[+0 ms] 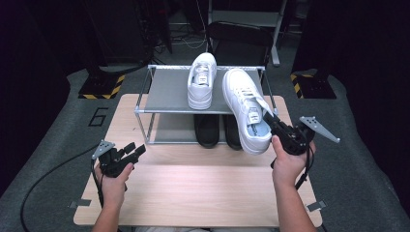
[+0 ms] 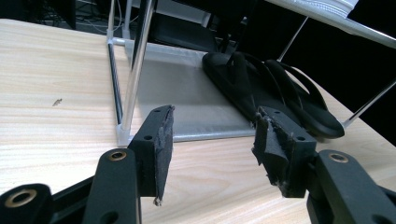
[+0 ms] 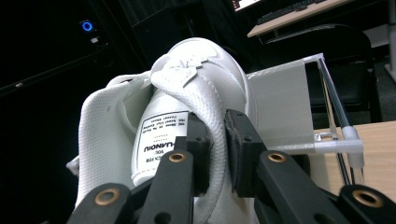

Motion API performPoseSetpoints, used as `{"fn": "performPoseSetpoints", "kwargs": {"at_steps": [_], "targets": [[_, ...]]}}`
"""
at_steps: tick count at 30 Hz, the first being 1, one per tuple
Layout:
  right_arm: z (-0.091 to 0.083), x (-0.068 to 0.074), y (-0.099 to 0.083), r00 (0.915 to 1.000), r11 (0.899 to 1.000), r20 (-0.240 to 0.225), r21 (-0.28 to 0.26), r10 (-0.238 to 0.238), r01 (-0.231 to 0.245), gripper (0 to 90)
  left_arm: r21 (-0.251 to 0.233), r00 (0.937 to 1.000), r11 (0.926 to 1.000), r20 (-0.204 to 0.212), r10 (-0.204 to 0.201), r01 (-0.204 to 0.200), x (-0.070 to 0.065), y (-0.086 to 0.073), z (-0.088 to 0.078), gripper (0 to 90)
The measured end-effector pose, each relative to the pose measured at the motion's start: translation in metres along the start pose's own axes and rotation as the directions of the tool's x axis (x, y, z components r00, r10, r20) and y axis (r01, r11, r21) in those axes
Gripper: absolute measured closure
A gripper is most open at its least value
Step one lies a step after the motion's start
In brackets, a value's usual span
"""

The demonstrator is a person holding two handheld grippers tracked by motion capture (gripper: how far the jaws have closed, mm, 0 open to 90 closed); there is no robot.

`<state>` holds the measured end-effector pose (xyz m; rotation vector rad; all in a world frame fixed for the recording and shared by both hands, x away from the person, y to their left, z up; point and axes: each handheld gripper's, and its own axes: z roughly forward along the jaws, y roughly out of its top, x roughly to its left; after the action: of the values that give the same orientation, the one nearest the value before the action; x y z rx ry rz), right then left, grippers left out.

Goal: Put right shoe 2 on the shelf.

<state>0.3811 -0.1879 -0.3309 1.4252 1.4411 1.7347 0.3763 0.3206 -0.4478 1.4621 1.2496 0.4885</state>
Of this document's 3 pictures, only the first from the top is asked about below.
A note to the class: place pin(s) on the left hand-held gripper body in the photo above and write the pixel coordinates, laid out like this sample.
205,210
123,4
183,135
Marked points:
111,164

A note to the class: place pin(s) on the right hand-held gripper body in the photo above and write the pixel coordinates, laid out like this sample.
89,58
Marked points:
295,141

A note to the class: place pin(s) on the black flip-flop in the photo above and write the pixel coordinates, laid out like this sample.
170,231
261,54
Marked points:
232,133
206,132

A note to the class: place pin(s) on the white sneaker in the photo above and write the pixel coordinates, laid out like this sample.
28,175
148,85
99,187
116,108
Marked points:
200,93
240,96

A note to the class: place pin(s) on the grey metal shoe rack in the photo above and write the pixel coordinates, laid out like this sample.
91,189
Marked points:
167,92

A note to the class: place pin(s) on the person's left hand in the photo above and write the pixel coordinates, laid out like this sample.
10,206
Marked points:
112,190

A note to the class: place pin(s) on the person's right hand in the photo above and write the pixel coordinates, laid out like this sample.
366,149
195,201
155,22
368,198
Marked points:
290,169

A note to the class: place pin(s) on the grey tape piece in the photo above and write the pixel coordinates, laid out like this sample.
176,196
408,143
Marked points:
316,205
80,203

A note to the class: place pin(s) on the black yellow striped stand base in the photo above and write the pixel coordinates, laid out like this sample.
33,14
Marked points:
100,87
317,87

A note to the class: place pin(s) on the black chair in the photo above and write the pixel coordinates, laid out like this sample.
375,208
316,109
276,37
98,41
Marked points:
241,35

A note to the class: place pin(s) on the white metal desk frame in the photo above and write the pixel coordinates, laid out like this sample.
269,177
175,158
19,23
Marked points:
245,17

